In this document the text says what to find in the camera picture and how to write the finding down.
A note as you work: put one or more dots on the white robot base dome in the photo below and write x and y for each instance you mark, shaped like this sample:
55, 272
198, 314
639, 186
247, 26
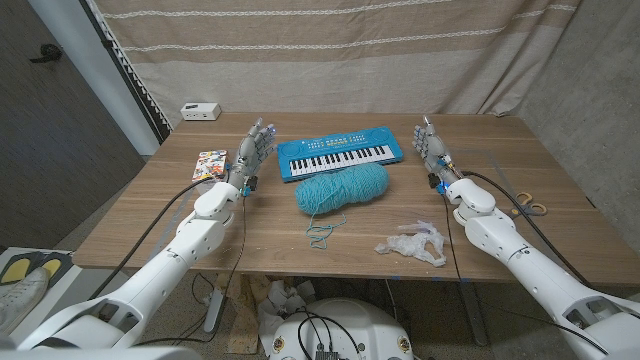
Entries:
350, 330

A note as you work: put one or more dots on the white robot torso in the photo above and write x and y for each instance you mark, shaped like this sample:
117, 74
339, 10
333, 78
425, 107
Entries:
100, 354

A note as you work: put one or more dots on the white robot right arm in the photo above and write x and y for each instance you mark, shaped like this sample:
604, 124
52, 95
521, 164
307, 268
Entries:
525, 265

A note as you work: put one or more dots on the dark wooden door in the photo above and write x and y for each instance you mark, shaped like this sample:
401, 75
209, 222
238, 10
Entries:
50, 150

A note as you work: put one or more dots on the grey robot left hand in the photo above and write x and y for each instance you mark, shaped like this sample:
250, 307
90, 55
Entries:
250, 155

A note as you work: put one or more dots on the colourful printed package box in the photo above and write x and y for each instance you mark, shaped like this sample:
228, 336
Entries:
209, 165

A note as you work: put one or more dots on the white sneaker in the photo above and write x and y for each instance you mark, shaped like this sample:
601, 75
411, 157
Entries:
20, 297

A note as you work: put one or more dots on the blue toy piano keyboard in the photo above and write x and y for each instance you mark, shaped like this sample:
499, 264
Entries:
340, 150

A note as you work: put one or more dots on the beige striped curtain backdrop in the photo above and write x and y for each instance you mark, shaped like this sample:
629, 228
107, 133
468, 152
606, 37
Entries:
325, 60

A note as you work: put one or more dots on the white floor platform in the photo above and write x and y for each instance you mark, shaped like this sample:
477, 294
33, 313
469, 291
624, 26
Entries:
62, 287

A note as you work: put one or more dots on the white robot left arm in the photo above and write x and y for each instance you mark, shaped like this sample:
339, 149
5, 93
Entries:
165, 265

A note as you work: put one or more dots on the grey table leg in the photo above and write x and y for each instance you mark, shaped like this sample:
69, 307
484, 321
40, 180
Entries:
215, 312
472, 312

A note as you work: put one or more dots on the dark perforated panel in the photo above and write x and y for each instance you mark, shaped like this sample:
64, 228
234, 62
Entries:
127, 70

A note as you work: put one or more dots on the white power strip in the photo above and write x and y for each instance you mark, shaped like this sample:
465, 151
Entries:
200, 111

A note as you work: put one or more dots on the teal yarn skein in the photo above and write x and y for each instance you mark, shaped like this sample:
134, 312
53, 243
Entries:
340, 187

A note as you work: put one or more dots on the crumpled clear plastic tape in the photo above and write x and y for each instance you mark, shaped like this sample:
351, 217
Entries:
415, 245

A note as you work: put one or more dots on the crumpled white paper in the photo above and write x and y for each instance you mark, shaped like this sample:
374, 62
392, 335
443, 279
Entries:
280, 305

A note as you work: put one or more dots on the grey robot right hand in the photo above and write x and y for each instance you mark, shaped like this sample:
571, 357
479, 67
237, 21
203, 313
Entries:
435, 150

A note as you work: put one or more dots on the black base connector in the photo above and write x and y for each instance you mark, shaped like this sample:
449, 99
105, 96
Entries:
327, 356

